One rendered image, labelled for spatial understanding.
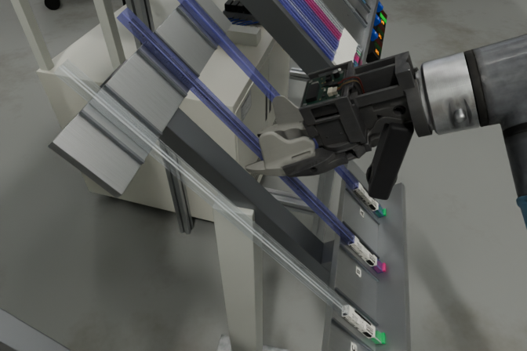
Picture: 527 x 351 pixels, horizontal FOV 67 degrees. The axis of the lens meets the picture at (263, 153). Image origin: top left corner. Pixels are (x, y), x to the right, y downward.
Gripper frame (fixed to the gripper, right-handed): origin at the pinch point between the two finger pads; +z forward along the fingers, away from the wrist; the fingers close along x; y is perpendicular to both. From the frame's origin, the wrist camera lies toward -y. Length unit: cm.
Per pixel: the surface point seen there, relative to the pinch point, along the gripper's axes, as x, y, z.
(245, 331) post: 3.0, -41.0, 24.3
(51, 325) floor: -3, -51, 105
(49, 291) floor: -13, -48, 112
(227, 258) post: 3.0, -16.9, 14.4
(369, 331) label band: 11.5, -23.5, -7.0
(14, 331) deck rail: 27.4, 8.4, 11.9
